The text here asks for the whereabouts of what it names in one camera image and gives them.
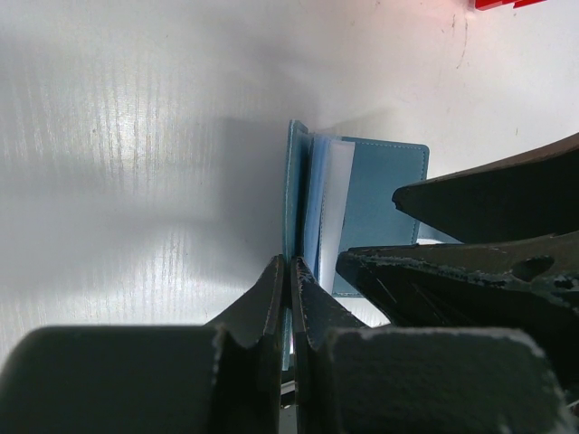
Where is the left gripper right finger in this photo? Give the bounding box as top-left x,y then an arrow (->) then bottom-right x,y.
290,258 -> 574,433

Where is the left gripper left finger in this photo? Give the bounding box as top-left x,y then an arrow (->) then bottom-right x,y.
1,256 -> 285,433

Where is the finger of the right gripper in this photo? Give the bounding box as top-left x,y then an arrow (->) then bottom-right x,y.
393,135 -> 578,243
337,232 -> 578,348

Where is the blue leather card holder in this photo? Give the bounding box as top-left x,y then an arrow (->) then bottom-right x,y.
280,118 -> 431,372

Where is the red plastic bin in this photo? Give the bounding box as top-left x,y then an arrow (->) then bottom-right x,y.
473,0 -> 545,11

